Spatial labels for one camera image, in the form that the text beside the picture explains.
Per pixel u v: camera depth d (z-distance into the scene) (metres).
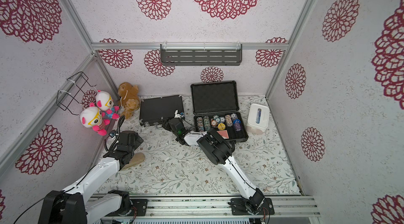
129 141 0.67
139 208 0.73
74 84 0.78
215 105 1.06
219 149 0.63
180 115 0.94
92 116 0.85
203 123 1.02
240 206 0.74
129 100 0.97
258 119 1.00
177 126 0.82
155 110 1.08
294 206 0.75
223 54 0.95
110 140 0.74
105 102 0.93
